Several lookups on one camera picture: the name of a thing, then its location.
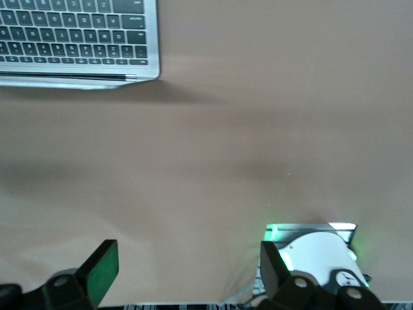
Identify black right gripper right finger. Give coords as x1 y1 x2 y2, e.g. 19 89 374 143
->
256 241 388 310

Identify silver laptop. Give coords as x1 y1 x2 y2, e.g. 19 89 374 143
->
0 0 161 91

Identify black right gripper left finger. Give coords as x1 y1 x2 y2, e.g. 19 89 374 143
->
0 239 119 310

